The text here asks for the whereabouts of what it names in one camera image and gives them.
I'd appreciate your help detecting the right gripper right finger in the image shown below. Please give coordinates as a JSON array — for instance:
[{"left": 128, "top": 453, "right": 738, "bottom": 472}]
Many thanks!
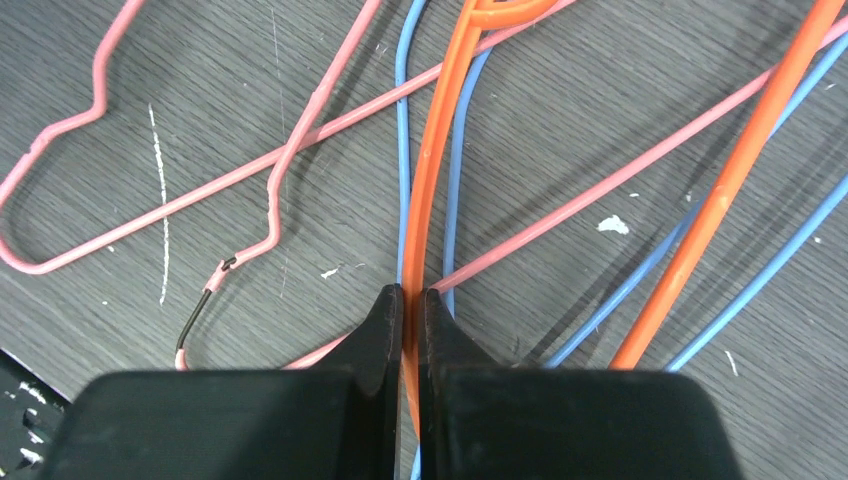
[{"left": 418, "top": 289, "right": 743, "bottom": 479}]

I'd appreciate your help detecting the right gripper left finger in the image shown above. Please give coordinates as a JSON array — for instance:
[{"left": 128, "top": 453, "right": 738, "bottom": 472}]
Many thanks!
[{"left": 39, "top": 285, "right": 403, "bottom": 479}]

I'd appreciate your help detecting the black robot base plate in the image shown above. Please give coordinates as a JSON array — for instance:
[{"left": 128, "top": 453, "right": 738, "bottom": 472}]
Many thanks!
[{"left": 1, "top": 351, "right": 69, "bottom": 479}]

